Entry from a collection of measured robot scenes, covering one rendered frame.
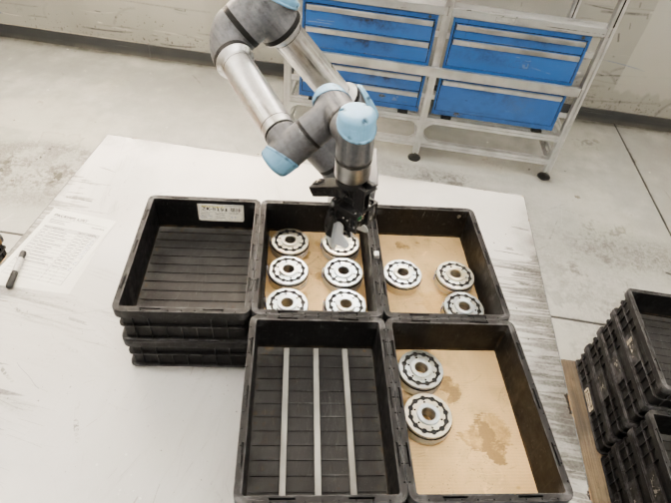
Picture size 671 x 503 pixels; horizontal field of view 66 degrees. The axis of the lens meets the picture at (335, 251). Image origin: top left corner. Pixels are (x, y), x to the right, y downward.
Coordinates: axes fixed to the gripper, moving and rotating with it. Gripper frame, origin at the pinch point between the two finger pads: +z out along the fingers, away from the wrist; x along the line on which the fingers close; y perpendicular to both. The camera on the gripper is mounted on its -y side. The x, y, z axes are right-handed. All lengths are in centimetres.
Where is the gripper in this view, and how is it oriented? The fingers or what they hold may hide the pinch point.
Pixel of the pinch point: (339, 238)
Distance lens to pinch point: 123.0
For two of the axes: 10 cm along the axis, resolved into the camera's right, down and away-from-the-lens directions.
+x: 6.8, -5.1, 5.2
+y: 7.3, 5.2, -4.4
